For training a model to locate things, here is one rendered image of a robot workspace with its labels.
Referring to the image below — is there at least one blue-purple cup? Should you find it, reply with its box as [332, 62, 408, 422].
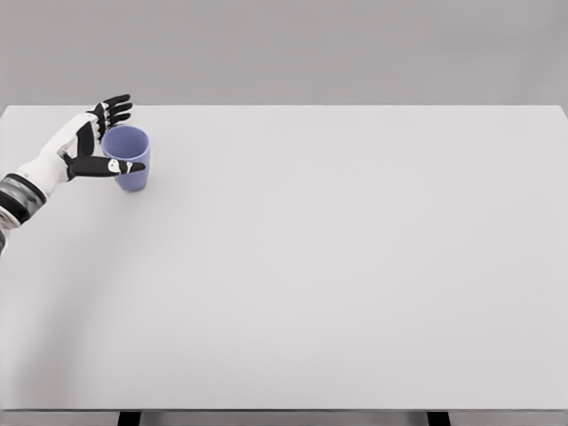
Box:
[100, 125, 152, 193]

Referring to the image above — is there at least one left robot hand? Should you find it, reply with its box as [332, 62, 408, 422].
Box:
[40, 93, 146, 182]

